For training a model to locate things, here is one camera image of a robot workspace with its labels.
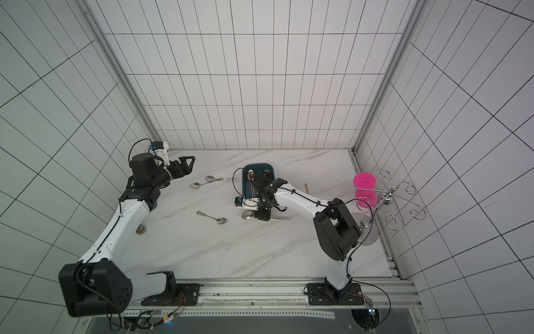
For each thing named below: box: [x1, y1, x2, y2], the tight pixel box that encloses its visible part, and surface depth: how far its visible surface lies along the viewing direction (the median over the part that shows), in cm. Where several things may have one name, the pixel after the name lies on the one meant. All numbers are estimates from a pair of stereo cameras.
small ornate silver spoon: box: [196, 210, 227, 225], surface depth 93 cm
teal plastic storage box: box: [241, 162, 276, 200], surface depth 108 cm
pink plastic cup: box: [353, 171, 378, 209], surface depth 74 cm
